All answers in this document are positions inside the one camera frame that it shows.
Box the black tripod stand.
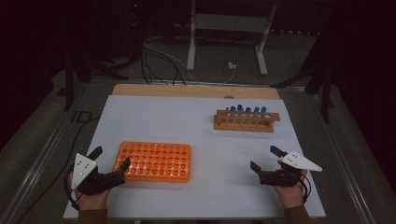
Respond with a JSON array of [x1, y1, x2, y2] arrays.
[[270, 31, 336, 124], [64, 46, 130, 112]]

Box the dark equipment rack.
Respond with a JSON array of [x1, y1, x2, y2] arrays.
[[122, 0, 146, 61]]

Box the black floor cable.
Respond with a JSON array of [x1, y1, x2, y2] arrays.
[[15, 115, 102, 224]]

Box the orange plastic tube rack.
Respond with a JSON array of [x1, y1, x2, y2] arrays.
[[112, 141, 192, 184]]

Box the white cable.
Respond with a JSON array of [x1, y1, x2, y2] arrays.
[[222, 66, 236, 84]]

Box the person's left hand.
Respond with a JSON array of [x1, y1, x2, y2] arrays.
[[66, 171, 113, 211]]

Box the black cable bundle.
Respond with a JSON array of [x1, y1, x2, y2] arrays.
[[139, 43, 188, 87]]

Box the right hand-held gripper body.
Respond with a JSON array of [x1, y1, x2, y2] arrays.
[[258, 150, 323, 188]]

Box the wooden test tube rack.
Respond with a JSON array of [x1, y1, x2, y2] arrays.
[[213, 108, 281, 133]]

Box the person's right hand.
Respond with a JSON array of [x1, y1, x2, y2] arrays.
[[273, 169, 309, 210]]

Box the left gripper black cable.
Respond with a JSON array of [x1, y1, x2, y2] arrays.
[[64, 172, 80, 212]]

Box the white metal stand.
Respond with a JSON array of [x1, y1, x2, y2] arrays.
[[186, 0, 278, 77]]

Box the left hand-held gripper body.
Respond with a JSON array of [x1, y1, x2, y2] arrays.
[[70, 152, 127, 197]]

